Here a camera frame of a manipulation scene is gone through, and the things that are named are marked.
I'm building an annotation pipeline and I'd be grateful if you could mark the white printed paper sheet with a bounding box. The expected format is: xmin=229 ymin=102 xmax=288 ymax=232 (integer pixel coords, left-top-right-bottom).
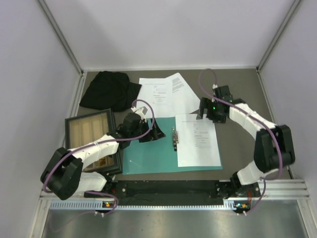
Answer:
xmin=166 ymin=73 xmax=200 ymax=116
xmin=175 ymin=114 xmax=222 ymax=170

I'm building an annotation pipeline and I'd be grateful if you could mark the aluminium frame rail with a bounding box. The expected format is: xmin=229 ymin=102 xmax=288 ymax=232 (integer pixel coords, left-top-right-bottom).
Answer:
xmin=37 ymin=0 xmax=84 ymax=75

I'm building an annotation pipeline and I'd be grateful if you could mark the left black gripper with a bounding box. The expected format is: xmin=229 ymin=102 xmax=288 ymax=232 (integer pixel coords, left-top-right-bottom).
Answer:
xmin=130 ymin=118 xmax=165 ymax=143

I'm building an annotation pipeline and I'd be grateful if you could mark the black cloth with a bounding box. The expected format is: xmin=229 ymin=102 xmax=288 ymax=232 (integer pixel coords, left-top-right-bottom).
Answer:
xmin=80 ymin=71 xmax=142 ymax=112

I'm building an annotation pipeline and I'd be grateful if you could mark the light blue slotted cable duct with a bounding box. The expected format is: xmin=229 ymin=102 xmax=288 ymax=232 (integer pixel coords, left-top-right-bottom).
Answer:
xmin=50 ymin=200 xmax=238 ymax=210

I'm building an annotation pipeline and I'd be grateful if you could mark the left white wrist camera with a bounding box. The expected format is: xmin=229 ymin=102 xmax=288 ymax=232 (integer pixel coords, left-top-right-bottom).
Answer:
xmin=131 ymin=107 xmax=148 ymax=118

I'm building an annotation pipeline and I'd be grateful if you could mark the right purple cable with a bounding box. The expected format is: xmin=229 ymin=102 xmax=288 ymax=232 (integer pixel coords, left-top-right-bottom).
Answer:
xmin=199 ymin=68 xmax=285 ymax=216

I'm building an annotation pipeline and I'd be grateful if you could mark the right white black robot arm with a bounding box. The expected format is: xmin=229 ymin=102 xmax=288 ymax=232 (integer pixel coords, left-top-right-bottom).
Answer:
xmin=197 ymin=85 xmax=295 ymax=196

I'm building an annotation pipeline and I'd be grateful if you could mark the teal plastic file folder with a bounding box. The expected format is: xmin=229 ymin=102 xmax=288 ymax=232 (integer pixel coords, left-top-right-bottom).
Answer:
xmin=123 ymin=117 xmax=215 ymax=175

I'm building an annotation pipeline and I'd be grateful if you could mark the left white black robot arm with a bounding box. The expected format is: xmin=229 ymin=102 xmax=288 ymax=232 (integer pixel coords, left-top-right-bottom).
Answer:
xmin=40 ymin=110 xmax=165 ymax=200

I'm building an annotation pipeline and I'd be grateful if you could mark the metal folder clip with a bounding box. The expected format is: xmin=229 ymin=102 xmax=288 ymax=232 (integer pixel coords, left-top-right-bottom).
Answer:
xmin=172 ymin=127 xmax=179 ymax=152

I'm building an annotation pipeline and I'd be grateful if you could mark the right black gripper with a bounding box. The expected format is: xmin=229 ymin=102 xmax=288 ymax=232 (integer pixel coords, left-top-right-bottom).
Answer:
xmin=196 ymin=98 xmax=226 ymax=123

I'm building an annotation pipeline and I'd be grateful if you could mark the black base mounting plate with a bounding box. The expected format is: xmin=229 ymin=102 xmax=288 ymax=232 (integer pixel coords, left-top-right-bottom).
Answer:
xmin=83 ymin=180 xmax=261 ymax=199

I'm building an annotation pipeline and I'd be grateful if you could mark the black framed display box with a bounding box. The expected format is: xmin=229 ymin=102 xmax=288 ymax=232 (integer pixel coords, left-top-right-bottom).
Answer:
xmin=65 ymin=109 xmax=122 ymax=175

